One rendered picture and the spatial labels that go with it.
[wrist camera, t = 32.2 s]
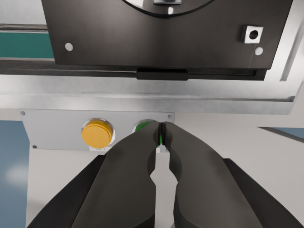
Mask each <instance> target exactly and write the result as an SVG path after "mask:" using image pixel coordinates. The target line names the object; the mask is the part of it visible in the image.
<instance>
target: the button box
mask: <svg viewBox="0 0 304 228"><path fill-rule="evenodd" d="M19 113H20V116H21V119H22V121H23V124H24V127H25V130H26V133H27V135H28V138H29V141H30V144H31V146H32V149H44V150H79V151H103V152H107V151H108V150H109V149H110V148H111V147H113V146H114V145H115V144H116V143H118V142H119V141H120V140H122V139H123V138H125V137H127V136H128V135H130V134H132V133H134V131H135V129H136V127H137V126H139V125H140V124H142V123H146V122H150V123H151V122H153V121H158V122H164V121H167V122H172V123H173V124H174V121H175V112H144V111H107V110H71V109H19ZM92 121H101V122H103V123H105V124H107V125H108V126H109V127H110V128H111V130H112V133H113V137H112V140H111V142H110V144H109V145H108V146H106V147H104V148H93V147H91V146H89V145H87V144H86V143H85V142H84V140H83V138H82V131H83V129H84V127H85V126H86V125H87V124H88V123H89V122H92ZM160 152H164V153H169V151H168V150H167V149H166V147H165V145H162V143H161V145H160V146H159V147H157V148H156V153H160Z"/></svg>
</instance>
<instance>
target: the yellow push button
mask: <svg viewBox="0 0 304 228"><path fill-rule="evenodd" d="M112 137H113V133H112V130H111V128H110V127H109V126H108V125H107V124H105V123H103V122H101V121H92V122H89V123H88V124H87V125H86V126H85V127H84V129H83V131H82V138H83V140H84V142H85V143H86V144H87V145H89V146H91V147H93V148H104V147H106V146H108V145H109V144H110V142H111V140H112Z"/></svg>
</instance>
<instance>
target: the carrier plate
mask: <svg viewBox="0 0 304 228"><path fill-rule="evenodd" d="M41 2H42V6H43V11H44V16H45V20H46V24H47V29H48V34H49V38H50V42H51V46H52V52H53V56H54V60H55V64H56V65H73V66H111V67H168V68H206V69H244V70H270V69H271V67H272V64H273V61H274V58H275V55H276V52H277V49H278V46H279V43H280V39H281V36H282V34H283V31H284V27H285V24H286V21H287V18H288V15H289V12H290V8H291V6H292V3H293V0H214V1H213V2H212V3H210V4H209V5H207V6H205V7H203V8H201V9H199V10H197V11H195V12H192V13H189V14H185V15H181V16H175V17H160V16H154V15H150V14H146V13H143V12H141V11H139V10H137V9H135V8H133V7H131V6H129V5H128V4H126V3H125V2H123V1H122V0H41ZM244 25H257V26H264V28H263V31H262V35H261V39H260V42H259V44H251V43H241V42H240V39H241V35H242V30H243V26H244Z"/></svg>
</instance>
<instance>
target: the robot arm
mask: <svg viewBox="0 0 304 228"><path fill-rule="evenodd" d="M160 138H161V140H162V145H165V147H166V149H167V150H168V151H169V153H170V160H169V169H170V171H171V172H172V173H173V174H174V176H175V177H176V179H177V182H178V183H177V185H176V194H175V202H174V209H173V216H174V223H175V228H304V226H303V225H302V224H301V223H300V222H299V221H298V220H297V219H296V218H295V216H294V215H293V214H292V213H291V212H290V211H288V210H287V209H286V208H285V207H284V206H283V205H282V204H281V203H280V202H279V201H278V200H276V199H275V198H274V197H273V196H272V195H271V194H270V193H269V192H267V191H266V190H265V189H264V188H263V187H262V186H261V185H259V184H258V183H257V182H256V181H255V180H254V179H253V178H251V177H250V176H249V175H248V174H247V173H246V172H245V171H244V170H243V169H242V168H241V167H239V166H238V165H237V164H236V163H235V162H234V161H233V160H231V159H230V158H223V157H222V156H220V155H219V154H218V153H217V152H216V151H215V150H214V149H213V148H212V147H210V146H209V145H208V144H206V143H205V142H204V141H202V140H201V139H199V138H197V137H196V136H194V135H193V134H191V133H189V132H187V131H185V130H184V129H182V128H180V127H179V126H177V125H175V124H173V123H172V122H167V121H164V122H158V121H153V122H151V123H149V124H148V125H146V126H144V127H142V128H141V129H139V130H137V131H136V132H134V133H132V134H130V135H128V136H127V137H125V138H123V139H122V140H120V141H119V142H118V143H116V144H115V145H114V146H113V147H111V148H110V149H109V150H108V151H107V152H106V153H105V154H104V155H98V156H97V157H96V158H95V159H94V160H93V161H91V162H90V163H89V164H88V165H87V166H86V167H85V168H84V169H83V170H82V171H81V172H80V173H79V174H78V175H77V176H75V177H74V178H73V179H72V180H71V181H70V182H69V183H68V184H67V185H66V186H65V187H64V188H63V189H62V190H61V191H59V192H58V193H57V194H56V195H55V196H54V197H53V198H52V199H51V200H50V201H49V202H48V203H47V204H46V205H45V206H44V207H43V209H42V210H41V211H40V212H39V213H38V214H37V215H36V217H35V218H34V219H33V220H32V222H31V223H30V224H29V225H28V227H27V228H155V208H156V185H155V183H154V182H153V181H152V179H151V177H150V175H151V174H152V172H153V171H154V170H155V165H156V148H157V146H158V145H160Z"/></svg>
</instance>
